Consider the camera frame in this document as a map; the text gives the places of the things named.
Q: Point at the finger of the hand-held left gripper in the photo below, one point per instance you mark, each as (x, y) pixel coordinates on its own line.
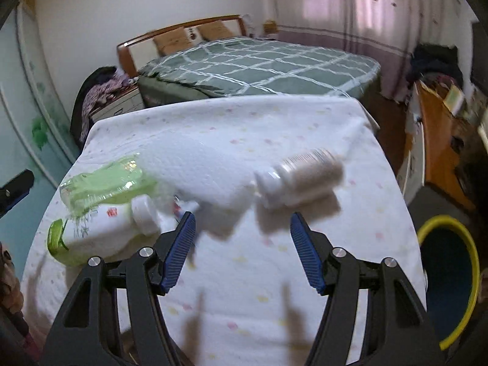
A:
(17, 186)

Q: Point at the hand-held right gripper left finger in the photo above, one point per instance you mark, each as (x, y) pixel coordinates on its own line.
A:
(179, 251)

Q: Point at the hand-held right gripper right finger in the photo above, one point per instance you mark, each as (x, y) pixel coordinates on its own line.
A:
(307, 251)

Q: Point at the white pill bottle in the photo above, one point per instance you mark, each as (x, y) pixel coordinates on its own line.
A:
(301, 183)

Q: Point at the green clear plastic packet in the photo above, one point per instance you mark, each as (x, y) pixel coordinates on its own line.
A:
(99, 183)

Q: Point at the white tissue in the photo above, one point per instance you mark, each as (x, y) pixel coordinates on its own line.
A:
(198, 171)

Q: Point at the white green milk bottle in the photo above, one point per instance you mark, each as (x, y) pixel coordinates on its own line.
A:
(99, 232)

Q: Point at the yellow rimmed dark trash bin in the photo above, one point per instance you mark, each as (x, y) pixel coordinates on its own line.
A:
(450, 274)

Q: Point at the glass wardrobe sliding door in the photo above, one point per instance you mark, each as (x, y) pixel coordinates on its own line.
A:
(23, 114)

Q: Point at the dotted white tablecloth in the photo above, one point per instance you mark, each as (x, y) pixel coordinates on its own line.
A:
(244, 293)

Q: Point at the dark jacket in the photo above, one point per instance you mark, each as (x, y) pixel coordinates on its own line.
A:
(82, 95)

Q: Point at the purple floral cloth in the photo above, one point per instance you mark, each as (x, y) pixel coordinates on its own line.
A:
(105, 91)

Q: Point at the white nightstand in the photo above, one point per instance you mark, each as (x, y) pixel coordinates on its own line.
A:
(122, 105)

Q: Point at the wooden cabinet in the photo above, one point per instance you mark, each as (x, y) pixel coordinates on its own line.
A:
(438, 145)

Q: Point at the wooden bed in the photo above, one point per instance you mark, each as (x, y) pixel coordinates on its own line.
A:
(125, 55)

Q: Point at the green checked quilt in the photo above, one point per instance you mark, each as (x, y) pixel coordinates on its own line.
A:
(267, 64)

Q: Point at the brown bear pillow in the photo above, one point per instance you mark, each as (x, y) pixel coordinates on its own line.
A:
(211, 30)
(169, 42)

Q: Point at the green printed card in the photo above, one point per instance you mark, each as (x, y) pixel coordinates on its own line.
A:
(453, 99)

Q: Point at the brown tissue box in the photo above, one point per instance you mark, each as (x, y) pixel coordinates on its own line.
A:
(270, 28)

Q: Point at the dark clothes pile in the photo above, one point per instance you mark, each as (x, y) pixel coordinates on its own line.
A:
(434, 63)

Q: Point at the pink curtain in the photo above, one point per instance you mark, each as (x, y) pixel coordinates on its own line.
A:
(400, 15)
(305, 3)

